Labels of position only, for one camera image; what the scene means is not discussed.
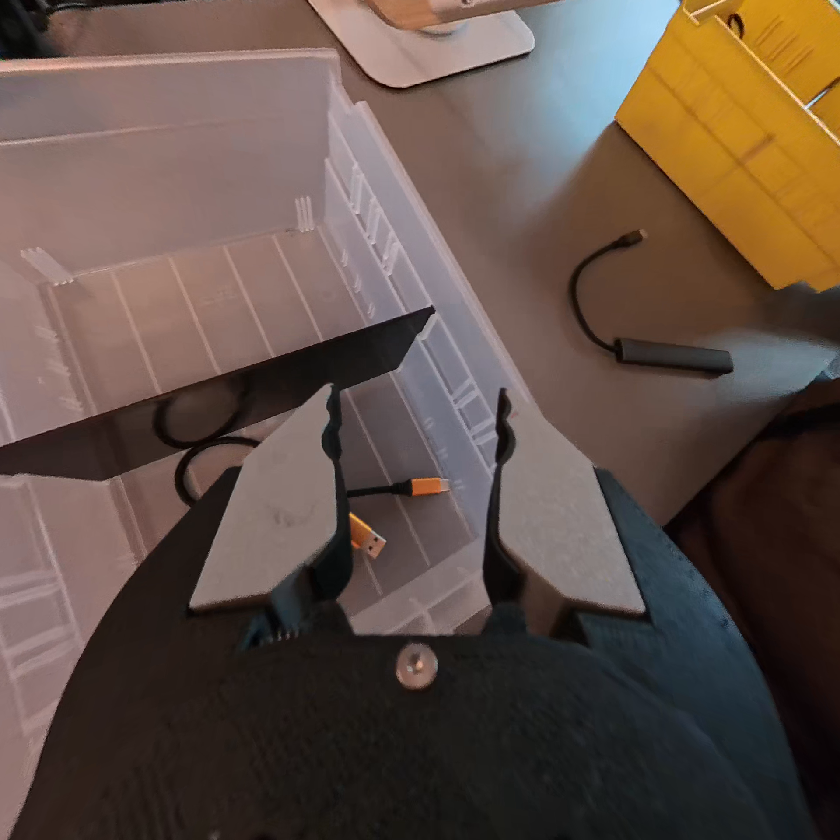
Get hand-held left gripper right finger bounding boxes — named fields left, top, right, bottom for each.
left=482, top=387, right=647, bottom=634

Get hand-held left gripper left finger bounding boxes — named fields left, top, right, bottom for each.
left=189, top=384, right=357, bottom=614

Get black cable with orange plugs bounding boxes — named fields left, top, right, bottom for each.
left=153, top=384, right=454, bottom=560

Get grey usb hub with cable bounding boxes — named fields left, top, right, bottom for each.
left=569, top=230, right=735, bottom=376

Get clear plastic storage bin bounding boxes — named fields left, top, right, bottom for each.
left=0, top=49, right=536, bottom=742

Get yellow plastic storage bin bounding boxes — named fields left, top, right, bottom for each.
left=615, top=0, right=840, bottom=293

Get black divider panel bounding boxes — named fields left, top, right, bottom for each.
left=0, top=306, right=436, bottom=483

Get person's dark trousers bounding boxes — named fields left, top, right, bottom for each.
left=663, top=374, right=840, bottom=840

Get silver monitor stand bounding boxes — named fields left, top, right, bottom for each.
left=307, top=0, right=536, bottom=89

